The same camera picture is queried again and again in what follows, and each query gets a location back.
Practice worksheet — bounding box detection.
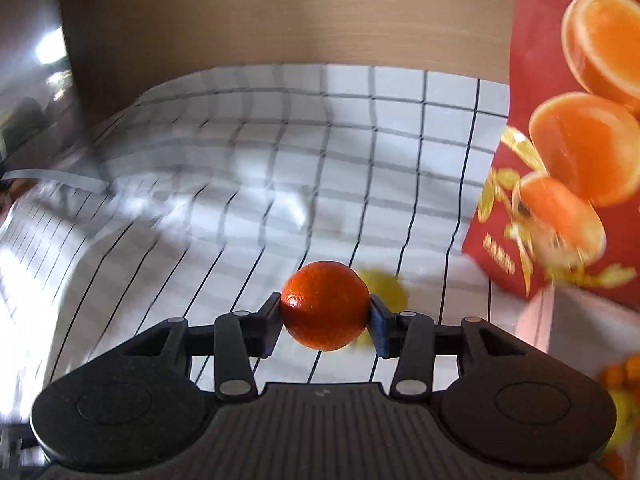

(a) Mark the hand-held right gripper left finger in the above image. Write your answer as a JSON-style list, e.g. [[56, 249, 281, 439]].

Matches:
[[122, 292, 283, 401]]

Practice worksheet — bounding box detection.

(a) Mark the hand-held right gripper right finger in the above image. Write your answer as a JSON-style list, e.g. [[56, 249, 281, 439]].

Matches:
[[367, 295, 536, 401]]

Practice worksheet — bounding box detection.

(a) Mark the orange mandarin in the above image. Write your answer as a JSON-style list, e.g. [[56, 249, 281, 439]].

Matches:
[[600, 450, 628, 478], [280, 261, 372, 352], [597, 355, 640, 391]]

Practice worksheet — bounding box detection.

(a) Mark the pink cardboard box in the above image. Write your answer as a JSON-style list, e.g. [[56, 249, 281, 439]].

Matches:
[[515, 282, 640, 480]]

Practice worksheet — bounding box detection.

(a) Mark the green pear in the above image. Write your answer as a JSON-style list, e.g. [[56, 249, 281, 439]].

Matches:
[[607, 390, 637, 453], [350, 269, 410, 351]]

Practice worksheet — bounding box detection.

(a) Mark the white checked tablecloth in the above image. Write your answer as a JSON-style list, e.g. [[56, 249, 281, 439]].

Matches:
[[0, 62, 521, 480]]

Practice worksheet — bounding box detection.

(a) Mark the red printed bag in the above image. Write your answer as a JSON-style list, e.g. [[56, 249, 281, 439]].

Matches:
[[460, 0, 640, 303]]

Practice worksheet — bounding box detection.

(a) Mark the dark glossy panel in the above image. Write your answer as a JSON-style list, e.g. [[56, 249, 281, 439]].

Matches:
[[0, 0, 108, 196]]

